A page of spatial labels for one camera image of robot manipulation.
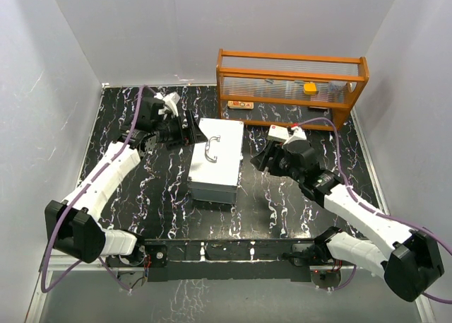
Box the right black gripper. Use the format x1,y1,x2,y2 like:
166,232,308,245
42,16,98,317
251,140,303,183

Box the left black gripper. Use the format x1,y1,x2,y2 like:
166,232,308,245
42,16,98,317
153,110,208,151

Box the grey case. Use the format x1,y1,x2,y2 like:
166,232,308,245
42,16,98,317
188,118,244,204

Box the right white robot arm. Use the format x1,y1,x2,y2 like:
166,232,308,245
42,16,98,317
251,139,444,302

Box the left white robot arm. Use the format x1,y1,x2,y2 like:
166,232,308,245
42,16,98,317
44,93,207,266

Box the white medicine box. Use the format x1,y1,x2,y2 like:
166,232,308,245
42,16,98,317
267,125,290,143

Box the wooden toy block strip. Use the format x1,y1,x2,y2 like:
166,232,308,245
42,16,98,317
227,100,254,110

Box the wooden display shelf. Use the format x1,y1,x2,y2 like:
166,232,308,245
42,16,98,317
215,49,369,131

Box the yellow block on shelf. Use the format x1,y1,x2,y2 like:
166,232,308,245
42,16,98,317
303,82,318,95

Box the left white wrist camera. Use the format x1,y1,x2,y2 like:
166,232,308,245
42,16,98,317
155,92,180,117

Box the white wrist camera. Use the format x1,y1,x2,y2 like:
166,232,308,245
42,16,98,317
155,92,180,117
285,124,307,144

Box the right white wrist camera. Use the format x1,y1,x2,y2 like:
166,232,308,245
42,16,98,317
285,124,307,144

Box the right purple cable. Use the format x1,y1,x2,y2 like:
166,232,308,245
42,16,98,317
292,117,452,305

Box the purple cable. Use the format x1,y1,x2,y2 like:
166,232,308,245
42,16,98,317
39,85,156,294
292,117,452,305

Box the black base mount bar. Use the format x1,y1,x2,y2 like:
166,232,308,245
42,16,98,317
105,237,357,285

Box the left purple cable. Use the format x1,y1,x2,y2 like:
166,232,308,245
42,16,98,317
39,85,156,294

